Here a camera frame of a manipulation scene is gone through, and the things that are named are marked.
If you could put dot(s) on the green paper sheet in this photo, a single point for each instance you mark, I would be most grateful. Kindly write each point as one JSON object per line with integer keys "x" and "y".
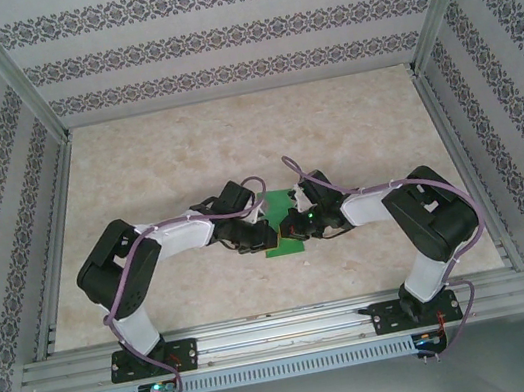
{"x": 276, "y": 203}

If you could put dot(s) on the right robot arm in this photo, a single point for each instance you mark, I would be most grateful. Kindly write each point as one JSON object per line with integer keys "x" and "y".
{"x": 423, "y": 276}

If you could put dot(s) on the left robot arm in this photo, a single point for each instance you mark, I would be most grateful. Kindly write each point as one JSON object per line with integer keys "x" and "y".
{"x": 183, "y": 237}

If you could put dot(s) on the small white paper scrap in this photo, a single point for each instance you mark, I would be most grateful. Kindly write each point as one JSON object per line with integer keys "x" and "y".
{"x": 307, "y": 263}

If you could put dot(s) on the aluminium mounting rail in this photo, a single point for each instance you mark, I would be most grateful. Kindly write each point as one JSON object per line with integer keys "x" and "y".
{"x": 285, "y": 326}

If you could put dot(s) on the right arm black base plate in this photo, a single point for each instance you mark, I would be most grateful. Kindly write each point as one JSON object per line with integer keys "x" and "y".
{"x": 387, "y": 318}

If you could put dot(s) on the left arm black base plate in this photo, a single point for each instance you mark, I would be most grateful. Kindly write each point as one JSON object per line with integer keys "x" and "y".
{"x": 183, "y": 354}

